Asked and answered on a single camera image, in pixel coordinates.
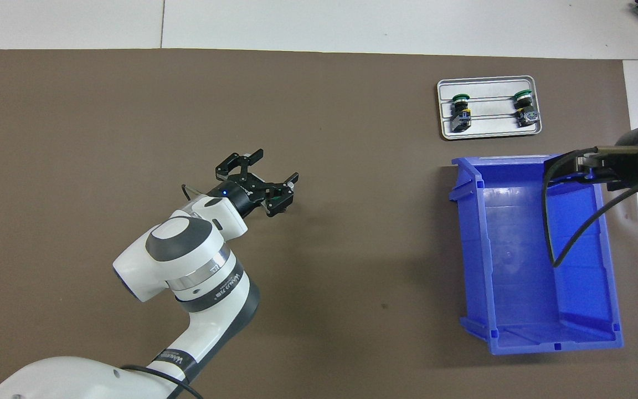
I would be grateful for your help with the brown table mat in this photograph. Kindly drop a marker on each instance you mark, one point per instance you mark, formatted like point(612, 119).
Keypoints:
point(352, 277)

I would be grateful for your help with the blue plastic storage bin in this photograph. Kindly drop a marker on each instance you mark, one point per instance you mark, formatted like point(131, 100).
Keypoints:
point(518, 249)

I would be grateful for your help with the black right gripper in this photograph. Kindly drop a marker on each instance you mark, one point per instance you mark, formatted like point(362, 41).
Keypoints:
point(632, 166)

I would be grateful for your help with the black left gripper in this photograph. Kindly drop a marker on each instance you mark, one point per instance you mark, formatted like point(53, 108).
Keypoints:
point(247, 197)

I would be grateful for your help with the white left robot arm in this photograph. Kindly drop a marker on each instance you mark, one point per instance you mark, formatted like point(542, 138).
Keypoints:
point(180, 260)

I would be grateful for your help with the grey metal tray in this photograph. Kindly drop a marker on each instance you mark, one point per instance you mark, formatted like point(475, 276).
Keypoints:
point(490, 124)

